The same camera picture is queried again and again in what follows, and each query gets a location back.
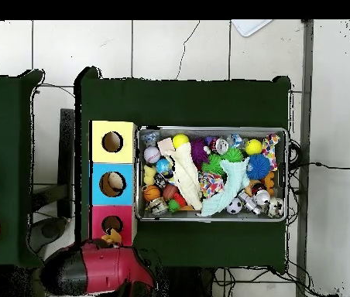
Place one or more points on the crushed red soda can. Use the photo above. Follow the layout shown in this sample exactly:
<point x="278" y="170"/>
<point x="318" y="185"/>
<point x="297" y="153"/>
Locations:
<point x="221" y="146"/>

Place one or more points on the brown teddy bear plush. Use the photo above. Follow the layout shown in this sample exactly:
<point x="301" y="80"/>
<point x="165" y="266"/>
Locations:
<point x="112" y="238"/>

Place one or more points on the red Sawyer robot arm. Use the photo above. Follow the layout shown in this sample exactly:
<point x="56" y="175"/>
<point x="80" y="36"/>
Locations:
<point x="107" y="269"/>

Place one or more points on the silver mesh bin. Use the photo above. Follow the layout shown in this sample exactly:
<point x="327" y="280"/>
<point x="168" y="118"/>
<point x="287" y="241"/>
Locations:
<point x="199" y="131"/>

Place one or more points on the wooden box with three holes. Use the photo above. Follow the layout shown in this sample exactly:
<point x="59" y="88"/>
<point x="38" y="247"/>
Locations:
<point x="113" y="157"/>

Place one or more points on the cream knitted cloth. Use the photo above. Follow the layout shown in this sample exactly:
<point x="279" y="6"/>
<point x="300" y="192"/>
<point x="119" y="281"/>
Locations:
<point x="187" y="176"/>

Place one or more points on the wooden block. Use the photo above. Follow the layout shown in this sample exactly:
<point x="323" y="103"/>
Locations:
<point x="165" y="144"/>

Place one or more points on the yellow ball with seam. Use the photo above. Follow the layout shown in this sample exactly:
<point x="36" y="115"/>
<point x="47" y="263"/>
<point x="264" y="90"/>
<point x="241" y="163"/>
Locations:
<point x="180" y="139"/>

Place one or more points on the white baseball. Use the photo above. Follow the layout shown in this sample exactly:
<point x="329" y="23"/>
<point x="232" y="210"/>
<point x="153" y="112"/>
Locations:
<point x="152" y="154"/>

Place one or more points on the orange basketball toy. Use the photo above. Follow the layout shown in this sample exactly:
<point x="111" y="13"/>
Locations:
<point x="151" y="193"/>

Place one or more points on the green spiky rubber ball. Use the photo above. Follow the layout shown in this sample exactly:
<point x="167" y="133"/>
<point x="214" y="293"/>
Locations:
<point x="232" y="154"/>

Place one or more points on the mint green knitted cloth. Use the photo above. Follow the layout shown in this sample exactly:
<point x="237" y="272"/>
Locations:
<point x="230" y="182"/>

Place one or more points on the dark green table cloth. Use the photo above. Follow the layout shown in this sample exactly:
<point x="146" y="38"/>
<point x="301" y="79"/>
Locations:
<point x="1" y="123"/>
<point x="178" y="102"/>

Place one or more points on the blue spiky rubber ball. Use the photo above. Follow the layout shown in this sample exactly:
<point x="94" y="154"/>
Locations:
<point x="258" y="166"/>

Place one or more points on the black stand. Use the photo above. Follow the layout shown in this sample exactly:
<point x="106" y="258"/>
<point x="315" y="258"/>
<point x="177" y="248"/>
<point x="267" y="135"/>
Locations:
<point x="66" y="161"/>

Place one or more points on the white tray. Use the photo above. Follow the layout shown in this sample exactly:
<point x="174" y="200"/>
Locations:
<point x="249" y="27"/>

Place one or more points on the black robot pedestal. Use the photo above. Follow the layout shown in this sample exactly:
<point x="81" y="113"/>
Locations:
<point x="190" y="284"/>

